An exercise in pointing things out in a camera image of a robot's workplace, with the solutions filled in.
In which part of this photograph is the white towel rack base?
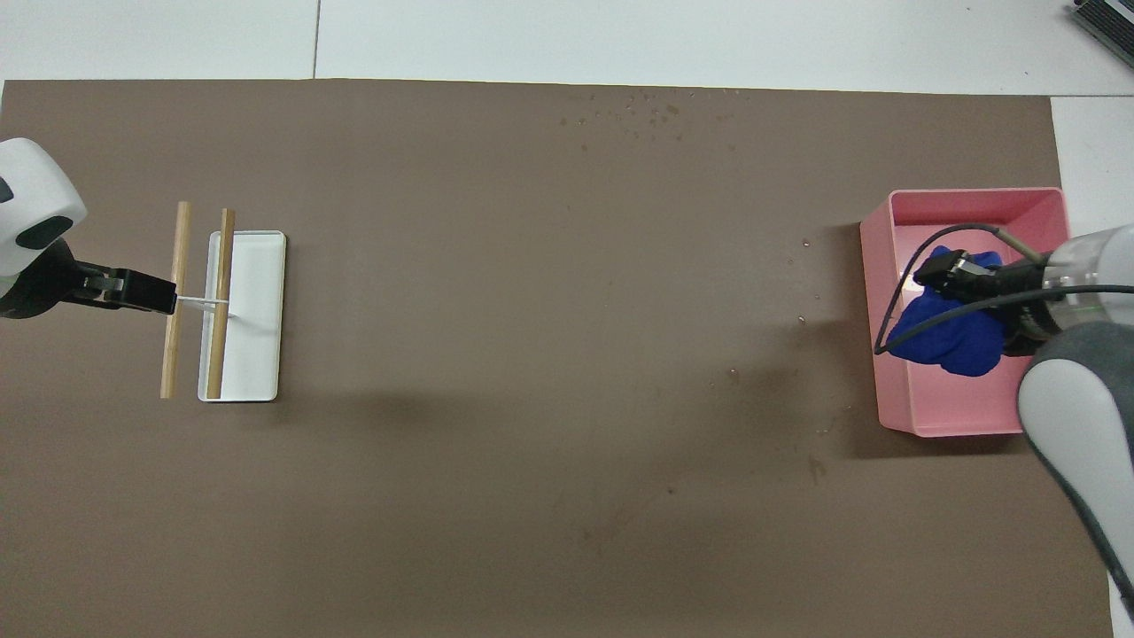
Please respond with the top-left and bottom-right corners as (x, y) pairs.
(198, 230), (287, 403)

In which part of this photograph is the dark laptop corner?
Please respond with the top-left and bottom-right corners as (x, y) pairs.
(1068, 0), (1134, 45)

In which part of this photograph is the pink plastic bin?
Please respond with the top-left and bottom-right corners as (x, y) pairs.
(859, 186), (1069, 439)

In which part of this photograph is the brown table mat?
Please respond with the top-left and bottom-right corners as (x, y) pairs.
(0, 78), (1115, 638)

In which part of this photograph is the wooden rack rod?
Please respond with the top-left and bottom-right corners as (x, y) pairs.
(159, 201), (192, 400)

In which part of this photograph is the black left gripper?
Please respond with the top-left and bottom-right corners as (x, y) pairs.
(0, 237), (178, 320)

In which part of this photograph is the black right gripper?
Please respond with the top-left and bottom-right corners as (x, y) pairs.
(914, 250), (1064, 355)

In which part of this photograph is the blue towel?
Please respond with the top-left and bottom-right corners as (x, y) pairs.
(888, 248), (1007, 377)

